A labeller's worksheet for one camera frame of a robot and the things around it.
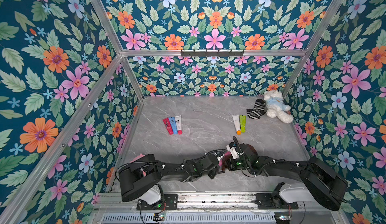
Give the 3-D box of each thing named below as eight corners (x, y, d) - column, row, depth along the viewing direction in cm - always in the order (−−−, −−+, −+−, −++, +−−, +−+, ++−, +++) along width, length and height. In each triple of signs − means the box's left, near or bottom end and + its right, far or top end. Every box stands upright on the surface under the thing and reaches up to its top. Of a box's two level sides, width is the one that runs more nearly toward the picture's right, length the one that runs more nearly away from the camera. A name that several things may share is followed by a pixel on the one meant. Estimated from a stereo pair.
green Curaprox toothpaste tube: (240, 132, 102) (241, 130, 100) (239, 117, 110) (240, 114, 108) (246, 133, 102) (247, 130, 100) (244, 117, 110) (245, 115, 108)
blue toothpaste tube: (172, 134, 101) (171, 132, 99) (169, 120, 109) (168, 117, 107) (178, 133, 102) (178, 131, 99) (175, 118, 110) (174, 116, 107)
